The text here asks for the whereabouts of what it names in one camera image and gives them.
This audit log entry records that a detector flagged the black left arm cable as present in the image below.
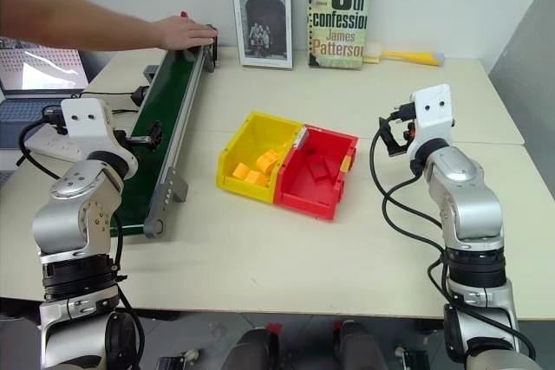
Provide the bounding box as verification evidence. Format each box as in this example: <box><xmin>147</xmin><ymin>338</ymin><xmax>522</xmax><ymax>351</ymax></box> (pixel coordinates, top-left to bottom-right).
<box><xmin>16</xmin><ymin>107</ymin><xmax>147</xmax><ymax>370</ymax></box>

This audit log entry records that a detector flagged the grey Graphic Design book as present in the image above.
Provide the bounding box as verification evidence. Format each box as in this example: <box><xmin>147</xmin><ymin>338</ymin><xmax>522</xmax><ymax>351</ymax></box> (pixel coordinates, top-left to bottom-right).
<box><xmin>228</xmin><ymin>0</ymin><xmax>294</xmax><ymax>70</ymax></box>

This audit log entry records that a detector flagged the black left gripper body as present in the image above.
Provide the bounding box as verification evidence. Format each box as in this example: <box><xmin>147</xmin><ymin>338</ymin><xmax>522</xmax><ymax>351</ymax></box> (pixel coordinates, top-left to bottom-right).
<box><xmin>112</xmin><ymin>127</ymin><xmax>151</xmax><ymax>148</ymax></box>

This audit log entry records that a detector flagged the dark rounded shape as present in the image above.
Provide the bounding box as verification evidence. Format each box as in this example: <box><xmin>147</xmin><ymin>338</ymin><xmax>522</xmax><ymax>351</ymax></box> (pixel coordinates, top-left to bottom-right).
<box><xmin>332</xmin><ymin>320</ymin><xmax>389</xmax><ymax>370</ymax></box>
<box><xmin>219</xmin><ymin>324</ymin><xmax>281</xmax><ymax>370</ymax></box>

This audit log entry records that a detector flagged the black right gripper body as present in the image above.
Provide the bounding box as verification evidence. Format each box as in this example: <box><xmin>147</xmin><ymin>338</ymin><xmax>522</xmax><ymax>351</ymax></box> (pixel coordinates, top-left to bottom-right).
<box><xmin>391</xmin><ymin>101</ymin><xmax>419</xmax><ymax>144</ymax></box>

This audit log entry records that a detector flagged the yellow brush with white head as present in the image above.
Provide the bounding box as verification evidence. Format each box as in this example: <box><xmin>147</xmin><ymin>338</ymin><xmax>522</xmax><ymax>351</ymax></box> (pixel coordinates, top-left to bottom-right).
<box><xmin>362</xmin><ymin>42</ymin><xmax>447</xmax><ymax>68</ymax></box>

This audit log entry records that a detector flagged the green conveyor belt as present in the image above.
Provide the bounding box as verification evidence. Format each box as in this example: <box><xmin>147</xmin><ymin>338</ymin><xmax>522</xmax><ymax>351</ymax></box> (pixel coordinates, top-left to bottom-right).
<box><xmin>108</xmin><ymin>23</ymin><xmax>221</xmax><ymax>240</ymax></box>

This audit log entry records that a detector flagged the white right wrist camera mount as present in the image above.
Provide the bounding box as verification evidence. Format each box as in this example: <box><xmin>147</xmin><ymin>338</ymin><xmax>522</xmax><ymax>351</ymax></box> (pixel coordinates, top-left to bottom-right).
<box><xmin>407</xmin><ymin>82</ymin><xmax>455</xmax><ymax>159</ymax></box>

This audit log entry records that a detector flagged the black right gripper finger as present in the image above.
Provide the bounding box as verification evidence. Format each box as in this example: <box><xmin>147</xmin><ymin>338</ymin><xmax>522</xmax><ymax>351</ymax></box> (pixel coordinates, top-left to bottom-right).
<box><xmin>385</xmin><ymin>140</ymin><xmax>411</xmax><ymax>159</ymax></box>
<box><xmin>378</xmin><ymin>114</ymin><xmax>397</xmax><ymax>149</ymax></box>

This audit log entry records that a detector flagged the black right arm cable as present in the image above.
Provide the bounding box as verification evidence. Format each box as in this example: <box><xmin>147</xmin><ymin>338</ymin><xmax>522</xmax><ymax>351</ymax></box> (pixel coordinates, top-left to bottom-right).
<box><xmin>369</xmin><ymin>125</ymin><xmax>537</xmax><ymax>362</ymax></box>

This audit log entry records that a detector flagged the thin black cable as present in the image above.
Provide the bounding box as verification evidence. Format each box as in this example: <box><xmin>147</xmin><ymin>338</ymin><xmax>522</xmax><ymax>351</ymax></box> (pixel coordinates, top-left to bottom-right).
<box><xmin>80</xmin><ymin>90</ymin><xmax>135</xmax><ymax>115</ymax></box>

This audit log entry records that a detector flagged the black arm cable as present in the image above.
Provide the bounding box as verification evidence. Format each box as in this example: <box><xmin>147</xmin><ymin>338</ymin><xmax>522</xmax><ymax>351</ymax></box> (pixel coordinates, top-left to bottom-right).
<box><xmin>16</xmin><ymin>107</ymin><xmax>147</xmax><ymax>370</ymax></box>
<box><xmin>369</xmin><ymin>125</ymin><xmax>537</xmax><ymax>362</ymax></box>

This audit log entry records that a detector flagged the ridged yellow block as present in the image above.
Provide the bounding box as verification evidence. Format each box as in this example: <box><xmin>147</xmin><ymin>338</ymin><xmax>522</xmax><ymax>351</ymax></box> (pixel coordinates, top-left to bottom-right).
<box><xmin>254</xmin><ymin>148</ymin><xmax>281</xmax><ymax>174</ymax></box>

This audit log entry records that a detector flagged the white power strip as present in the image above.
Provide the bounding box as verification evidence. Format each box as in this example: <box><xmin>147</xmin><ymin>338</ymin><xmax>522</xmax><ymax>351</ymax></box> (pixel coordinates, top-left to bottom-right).
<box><xmin>24</xmin><ymin>132</ymin><xmax>84</xmax><ymax>162</ymax></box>

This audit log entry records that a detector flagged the red plastic bin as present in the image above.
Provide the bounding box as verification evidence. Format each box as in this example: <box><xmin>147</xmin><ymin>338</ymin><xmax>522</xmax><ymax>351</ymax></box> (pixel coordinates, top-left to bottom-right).
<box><xmin>271</xmin><ymin>123</ymin><xmax>359</xmax><ymax>221</ymax></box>

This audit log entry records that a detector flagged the open laptop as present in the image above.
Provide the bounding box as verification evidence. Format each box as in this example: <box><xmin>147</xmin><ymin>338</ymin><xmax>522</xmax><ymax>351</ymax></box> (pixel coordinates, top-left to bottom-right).
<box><xmin>0</xmin><ymin>36</ymin><xmax>91</xmax><ymax>174</ymax></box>

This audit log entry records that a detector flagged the flat red block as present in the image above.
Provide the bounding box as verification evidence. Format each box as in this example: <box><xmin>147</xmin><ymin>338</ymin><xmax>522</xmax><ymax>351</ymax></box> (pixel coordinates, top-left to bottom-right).
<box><xmin>305</xmin><ymin>160</ymin><xmax>330</xmax><ymax>181</ymax></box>

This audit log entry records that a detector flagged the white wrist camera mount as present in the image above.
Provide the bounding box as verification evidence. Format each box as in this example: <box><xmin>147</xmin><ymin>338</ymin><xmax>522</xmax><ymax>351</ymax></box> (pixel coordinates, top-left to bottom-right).
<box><xmin>60</xmin><ymin>98</ymin><xmax>117</xmax><ymax>155</ymax></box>
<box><xmin>407</xmin><ymin>82</ymin><xmax>455</xmax><ymax>159</ymax></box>

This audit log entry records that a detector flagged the yellow plastic bin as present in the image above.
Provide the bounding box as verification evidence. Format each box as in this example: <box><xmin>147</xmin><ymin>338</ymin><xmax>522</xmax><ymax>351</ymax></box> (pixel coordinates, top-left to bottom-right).
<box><xmin>215</xmin><ymin>110</ymin><xmax>305</xmax><ymax>205</ymax></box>

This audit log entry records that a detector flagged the person's bare hand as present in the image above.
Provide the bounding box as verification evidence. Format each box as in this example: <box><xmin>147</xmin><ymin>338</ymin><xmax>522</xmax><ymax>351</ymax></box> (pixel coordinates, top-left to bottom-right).
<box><xmin>155</xmin><ymin>14</ymin><xmax>219</xmax><ymax>53</ymax></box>

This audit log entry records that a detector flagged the grey partition panel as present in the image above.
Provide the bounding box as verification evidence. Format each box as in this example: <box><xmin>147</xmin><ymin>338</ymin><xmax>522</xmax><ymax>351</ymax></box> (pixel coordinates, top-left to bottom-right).
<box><xmin>488</xmin><ymin>0</ymin><xmax>555</xmax><ymax>202</ymax></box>

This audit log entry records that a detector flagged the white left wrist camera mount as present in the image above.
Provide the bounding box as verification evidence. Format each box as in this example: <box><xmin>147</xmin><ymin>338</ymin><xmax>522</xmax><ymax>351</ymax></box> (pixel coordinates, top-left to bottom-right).
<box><xmin>60</xmin><ymin>98</ymin><xmax>117</xmax><ymax>155</ymax></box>

